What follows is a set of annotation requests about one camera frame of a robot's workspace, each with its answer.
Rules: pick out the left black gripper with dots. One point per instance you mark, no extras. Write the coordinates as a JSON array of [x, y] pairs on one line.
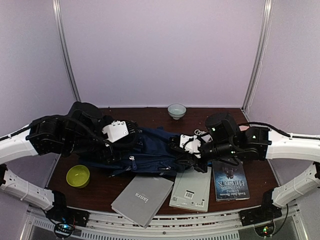
[[109, 156]]

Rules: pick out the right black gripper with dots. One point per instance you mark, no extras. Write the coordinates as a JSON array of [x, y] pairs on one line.
[[190, 159]]

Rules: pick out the navy blue student backpack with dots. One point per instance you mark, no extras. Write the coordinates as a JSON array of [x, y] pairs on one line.
[[150, 155]]

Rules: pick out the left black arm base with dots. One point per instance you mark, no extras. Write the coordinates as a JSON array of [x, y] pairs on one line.
[[60, 212]]

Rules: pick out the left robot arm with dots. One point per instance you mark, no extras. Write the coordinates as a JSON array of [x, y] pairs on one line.
[[79, 131]]

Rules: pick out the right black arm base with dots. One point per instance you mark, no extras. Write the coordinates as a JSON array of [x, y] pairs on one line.
[[266, 212]]

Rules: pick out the light grey barcode notebook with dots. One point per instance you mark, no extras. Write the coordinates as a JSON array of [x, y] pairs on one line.
[[191, 190]]

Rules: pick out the lime green bowl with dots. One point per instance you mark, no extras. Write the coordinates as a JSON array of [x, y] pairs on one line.
[[78, 176]]

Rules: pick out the dark Wuthering Heights book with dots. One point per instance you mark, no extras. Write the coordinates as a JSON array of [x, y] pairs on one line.
[[230, 182]]

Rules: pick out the pale celadon ceramic bowl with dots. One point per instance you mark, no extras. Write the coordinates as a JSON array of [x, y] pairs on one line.
[[176, 111]]

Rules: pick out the pink paperback book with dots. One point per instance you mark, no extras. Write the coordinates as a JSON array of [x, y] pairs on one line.
[[243, 128]]

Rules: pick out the grey hardcover book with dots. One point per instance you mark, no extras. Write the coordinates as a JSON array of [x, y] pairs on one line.
[[142, 198]]

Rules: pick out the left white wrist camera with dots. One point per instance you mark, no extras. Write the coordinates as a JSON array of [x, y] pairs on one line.
[[118, 130]]

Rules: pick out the white charger with cable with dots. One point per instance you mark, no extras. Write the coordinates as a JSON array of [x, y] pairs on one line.
[[199, 132]]

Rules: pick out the aluminium front rail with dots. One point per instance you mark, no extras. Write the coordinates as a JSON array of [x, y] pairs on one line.
[[206, 226]]

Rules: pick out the right aluminium frame post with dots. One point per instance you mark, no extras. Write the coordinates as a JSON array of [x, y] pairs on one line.
[[261, 48]]

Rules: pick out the aluminium frame post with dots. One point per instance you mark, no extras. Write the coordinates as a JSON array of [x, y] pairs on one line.
[[56, 4], [261, 48]]

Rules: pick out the left aluminium frame post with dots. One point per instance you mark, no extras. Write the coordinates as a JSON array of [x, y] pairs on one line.
[[56, 4]]

